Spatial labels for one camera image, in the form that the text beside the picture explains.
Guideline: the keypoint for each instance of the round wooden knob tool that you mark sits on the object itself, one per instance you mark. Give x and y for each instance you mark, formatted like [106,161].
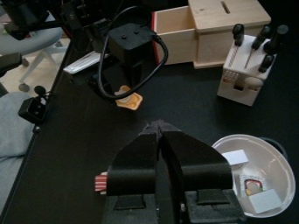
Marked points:
[254,82]

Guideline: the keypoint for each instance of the black chair armrest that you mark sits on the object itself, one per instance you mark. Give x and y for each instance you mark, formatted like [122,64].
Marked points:
[8,62]

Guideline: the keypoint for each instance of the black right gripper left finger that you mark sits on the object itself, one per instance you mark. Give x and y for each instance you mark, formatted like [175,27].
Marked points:
[132,166]

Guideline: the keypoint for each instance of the white toy block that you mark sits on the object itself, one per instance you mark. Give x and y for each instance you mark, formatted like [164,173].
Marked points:
[235,157]

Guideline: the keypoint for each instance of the light wooden drawer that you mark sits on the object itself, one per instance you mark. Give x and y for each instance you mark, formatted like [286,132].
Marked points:
[175,36]

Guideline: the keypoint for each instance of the black equipment mount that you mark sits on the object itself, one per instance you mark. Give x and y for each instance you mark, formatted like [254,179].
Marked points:
[23,17]

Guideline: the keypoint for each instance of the white knife block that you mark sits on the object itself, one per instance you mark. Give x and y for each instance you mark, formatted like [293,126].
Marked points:
[243,78]

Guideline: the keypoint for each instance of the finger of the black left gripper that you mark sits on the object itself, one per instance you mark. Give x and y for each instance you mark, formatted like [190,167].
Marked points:
[136,75]

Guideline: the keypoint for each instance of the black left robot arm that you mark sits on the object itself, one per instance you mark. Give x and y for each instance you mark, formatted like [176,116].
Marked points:
[83,23]

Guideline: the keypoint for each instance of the white bowl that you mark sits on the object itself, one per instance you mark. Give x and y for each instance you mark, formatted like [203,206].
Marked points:
[273,163]

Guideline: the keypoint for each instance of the grey cloth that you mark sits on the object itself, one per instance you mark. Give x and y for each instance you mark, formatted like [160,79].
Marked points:
[12,131]

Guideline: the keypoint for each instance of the grey-blue toy block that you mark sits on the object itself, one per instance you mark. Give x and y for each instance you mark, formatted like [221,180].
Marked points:
[265,201]

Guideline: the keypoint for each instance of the light wooden box with slot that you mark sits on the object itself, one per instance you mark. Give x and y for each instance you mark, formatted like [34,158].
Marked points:
[230,27]

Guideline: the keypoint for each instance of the black clamp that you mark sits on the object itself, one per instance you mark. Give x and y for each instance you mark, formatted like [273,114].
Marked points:
[34,107]

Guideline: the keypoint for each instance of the orange toy squash half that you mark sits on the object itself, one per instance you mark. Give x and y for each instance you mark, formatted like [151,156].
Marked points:
[130,101]

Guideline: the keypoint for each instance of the white flat strip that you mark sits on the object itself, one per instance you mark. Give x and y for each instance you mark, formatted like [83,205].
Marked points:
[83,62]

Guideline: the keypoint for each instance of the toy vegetable slice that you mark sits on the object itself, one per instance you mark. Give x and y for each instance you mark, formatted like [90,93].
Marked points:
[253,183]

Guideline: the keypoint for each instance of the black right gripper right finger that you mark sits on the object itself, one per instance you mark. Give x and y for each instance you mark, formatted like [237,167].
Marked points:
[198,166]

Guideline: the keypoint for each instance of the grey office chair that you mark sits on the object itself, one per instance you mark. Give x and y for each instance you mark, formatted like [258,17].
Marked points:
[32,46]

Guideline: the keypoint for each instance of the red white striped toy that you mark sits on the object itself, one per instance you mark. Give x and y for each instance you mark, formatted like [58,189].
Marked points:
[100,183]

